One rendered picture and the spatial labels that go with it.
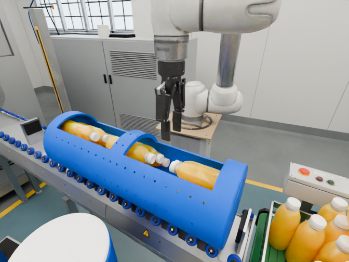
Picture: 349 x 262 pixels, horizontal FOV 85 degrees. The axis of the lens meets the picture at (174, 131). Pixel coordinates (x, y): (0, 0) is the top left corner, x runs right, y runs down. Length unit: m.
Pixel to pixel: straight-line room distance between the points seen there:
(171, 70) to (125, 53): 2.07
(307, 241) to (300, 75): 2.91
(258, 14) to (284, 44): 2.89
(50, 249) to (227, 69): 1.07
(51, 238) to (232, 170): 0.60
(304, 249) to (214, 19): 0.71
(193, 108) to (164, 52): 0.80
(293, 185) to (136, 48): 2.11
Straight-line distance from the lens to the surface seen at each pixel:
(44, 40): 1.67
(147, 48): 2.40
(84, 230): 0.76
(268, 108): 3.59
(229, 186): 0.58
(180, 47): 0.51
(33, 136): 1.55
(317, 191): 0.93
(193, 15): 0.49
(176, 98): 0.59
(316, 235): 0.76
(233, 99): 1.23
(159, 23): 0.50
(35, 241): 0.80
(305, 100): 3.60
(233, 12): 0.48
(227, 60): 1.12
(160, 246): 0.88
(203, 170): 0.64
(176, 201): 0.62
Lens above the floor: 1.62
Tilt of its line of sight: 30 degrees down
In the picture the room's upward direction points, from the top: straight up
